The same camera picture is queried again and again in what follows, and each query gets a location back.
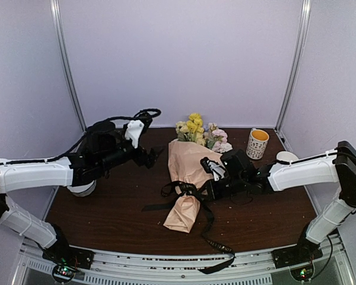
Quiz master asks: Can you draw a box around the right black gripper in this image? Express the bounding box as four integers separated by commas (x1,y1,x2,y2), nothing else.
196,175,246,202

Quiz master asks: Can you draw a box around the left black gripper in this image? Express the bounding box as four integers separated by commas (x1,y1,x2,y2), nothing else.
98,129,167,172

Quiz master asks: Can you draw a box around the pink and green wrapping paper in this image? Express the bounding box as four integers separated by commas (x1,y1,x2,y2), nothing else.
163,140,221,233

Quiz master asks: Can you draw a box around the black ribbon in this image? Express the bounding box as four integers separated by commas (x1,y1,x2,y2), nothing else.
141,180,236,275

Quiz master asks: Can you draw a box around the pale yellow fake flower stem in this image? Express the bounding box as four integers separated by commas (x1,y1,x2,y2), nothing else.
176,121,192,141

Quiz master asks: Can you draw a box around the pink fake flower stem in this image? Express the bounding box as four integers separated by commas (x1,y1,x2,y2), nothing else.
204,123,233,153

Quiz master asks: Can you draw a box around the bright yellow fake flower stem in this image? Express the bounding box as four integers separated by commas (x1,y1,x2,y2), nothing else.
186,113,205,145

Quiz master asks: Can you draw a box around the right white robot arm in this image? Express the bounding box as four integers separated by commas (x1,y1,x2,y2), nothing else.
200,141,356,262

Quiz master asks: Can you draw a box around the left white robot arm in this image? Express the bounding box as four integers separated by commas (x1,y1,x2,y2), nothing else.
0,112,161,264

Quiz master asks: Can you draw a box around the patterned mug with yellow inside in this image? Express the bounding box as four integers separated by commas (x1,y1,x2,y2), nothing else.
246,128,269,160

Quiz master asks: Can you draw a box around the small white patterned bowl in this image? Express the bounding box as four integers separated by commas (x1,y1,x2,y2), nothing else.
276,151,299,162

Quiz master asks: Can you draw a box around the white scalloped bowl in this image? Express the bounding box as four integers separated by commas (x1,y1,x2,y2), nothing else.
67,181,96,197

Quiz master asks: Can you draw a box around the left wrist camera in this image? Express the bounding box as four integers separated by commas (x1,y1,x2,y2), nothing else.
124,120,144,148

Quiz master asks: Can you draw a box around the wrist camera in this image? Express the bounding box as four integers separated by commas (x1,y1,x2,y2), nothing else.
200,157,226,181
124,120,144,148

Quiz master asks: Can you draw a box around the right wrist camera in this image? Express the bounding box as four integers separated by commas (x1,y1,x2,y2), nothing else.
200,157,226,181

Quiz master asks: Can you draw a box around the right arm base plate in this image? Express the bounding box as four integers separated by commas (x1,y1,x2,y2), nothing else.
272,246,323,268

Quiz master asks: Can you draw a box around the front aluminium rail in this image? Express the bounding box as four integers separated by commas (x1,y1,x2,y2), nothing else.
10,233,355,285

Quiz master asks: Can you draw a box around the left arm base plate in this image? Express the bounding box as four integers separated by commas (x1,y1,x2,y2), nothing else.
42,247,94,270

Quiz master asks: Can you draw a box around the left aluminium frame post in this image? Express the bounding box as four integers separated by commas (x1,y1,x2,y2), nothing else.
50,0,87,132

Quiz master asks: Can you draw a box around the aluminium frame post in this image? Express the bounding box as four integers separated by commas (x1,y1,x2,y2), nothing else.
50,0,87,132
275,0,312,133

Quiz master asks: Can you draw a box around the right aluminium frame post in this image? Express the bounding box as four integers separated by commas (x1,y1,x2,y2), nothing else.
275,0,312,133

